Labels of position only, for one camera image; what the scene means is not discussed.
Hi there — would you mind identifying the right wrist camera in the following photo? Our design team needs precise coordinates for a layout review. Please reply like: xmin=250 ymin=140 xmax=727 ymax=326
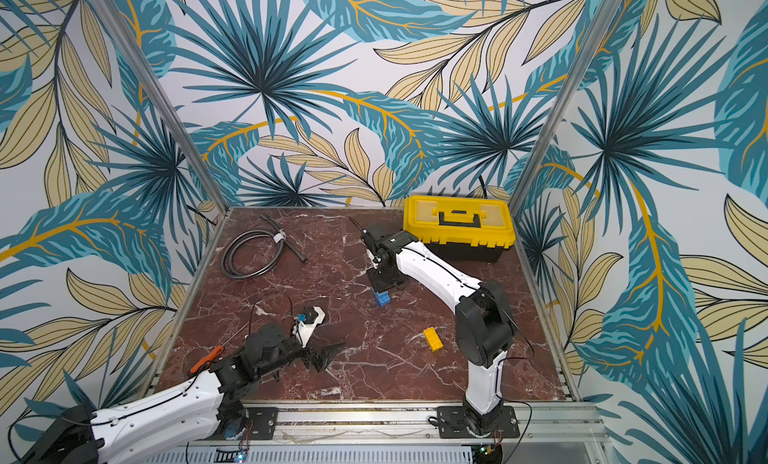
xmin=361 ymin=223 xmax=389 ymax=268

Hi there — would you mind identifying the coiled black cable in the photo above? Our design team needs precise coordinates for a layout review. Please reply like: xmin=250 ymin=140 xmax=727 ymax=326
xmin=220 ymin=214 xmax=308 ymax=280

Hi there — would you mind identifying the aluminium front rail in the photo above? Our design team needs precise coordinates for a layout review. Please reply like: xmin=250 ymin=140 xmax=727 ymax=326
xmin=140 ymin=400 xmax=613 ymax=464

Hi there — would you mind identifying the yellow long lego brick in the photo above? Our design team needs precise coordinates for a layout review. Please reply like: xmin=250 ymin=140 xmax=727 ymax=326
xmin=423 ymin=327 xmax=444 ymax=352

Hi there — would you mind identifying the orange handled screwdriver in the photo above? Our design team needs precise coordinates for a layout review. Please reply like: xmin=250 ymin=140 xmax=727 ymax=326
xmin=189 ymin=324 xmax=248 ymax=376

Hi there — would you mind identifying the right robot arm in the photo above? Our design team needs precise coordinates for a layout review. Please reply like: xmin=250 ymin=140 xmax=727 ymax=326
xmin=361 ymin=230 xmax=515 ymax=437

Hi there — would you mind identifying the light blue long lego brick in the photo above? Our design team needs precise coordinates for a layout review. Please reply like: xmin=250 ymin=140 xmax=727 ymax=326
xmin=373 ymin=291 xmax=391 ymax=307

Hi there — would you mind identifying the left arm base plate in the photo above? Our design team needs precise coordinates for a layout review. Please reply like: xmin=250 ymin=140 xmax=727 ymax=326
xmin=203 ymin=406 xmax=279 ymax=442

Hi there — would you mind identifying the yellow black toolbox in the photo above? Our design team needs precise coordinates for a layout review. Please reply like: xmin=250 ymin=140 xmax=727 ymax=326
xmin=403 ymin=196 xmax=516 ymax=263

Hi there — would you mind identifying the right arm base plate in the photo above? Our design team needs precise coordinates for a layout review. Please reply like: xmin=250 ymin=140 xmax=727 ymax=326
xmin=428 ymin=404 xmax=520 ymax=439

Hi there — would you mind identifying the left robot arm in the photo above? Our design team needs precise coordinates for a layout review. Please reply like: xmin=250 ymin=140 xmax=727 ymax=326
xmin=17 ymin=325 xmax=344 ymax=463

